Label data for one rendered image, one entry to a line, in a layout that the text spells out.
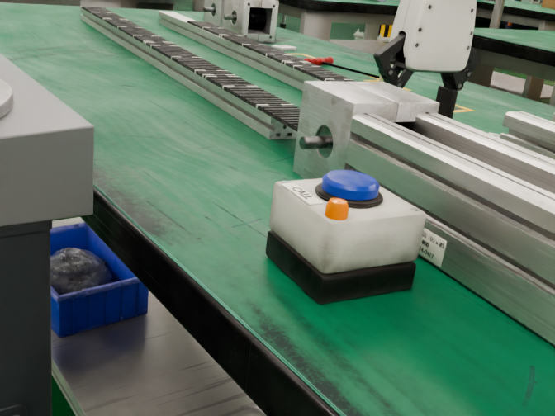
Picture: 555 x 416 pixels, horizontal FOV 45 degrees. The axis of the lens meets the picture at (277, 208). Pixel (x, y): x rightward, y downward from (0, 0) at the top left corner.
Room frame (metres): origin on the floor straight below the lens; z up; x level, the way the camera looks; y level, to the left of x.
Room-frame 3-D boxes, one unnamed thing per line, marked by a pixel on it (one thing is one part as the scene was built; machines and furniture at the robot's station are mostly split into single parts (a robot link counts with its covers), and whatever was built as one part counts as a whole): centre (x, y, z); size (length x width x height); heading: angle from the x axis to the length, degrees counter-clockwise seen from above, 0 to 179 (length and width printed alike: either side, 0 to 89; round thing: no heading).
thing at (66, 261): (1.31, 0.42, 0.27); 0.31 x 0.21 x 0.10; 42
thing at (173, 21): (1.30, 0.08, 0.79); 0.96 x 0.04 x 0.03; 31
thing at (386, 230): (0.45, -0.06, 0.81); 0.10 x 0.08 x 0.06; 121
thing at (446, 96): (0.90, -0.21, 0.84); 0.03 x 0.03 x 0.07; 31
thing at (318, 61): (1.30, -0.10, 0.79); 0.16 x 0.08 x 0.02; 48
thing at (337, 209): (0.40, -0.04, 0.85); 0.01 x 0.01 x 0.01
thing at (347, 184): (0.45, -0.05, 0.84); 0.04 x 0.04 x 0.02
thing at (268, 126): (1.20, 0.25, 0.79); 0.96 x 0.04 x 0.03; 31
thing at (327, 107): (0.65, -0.07, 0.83); 0.12 x 0.09 x 0.10; 121
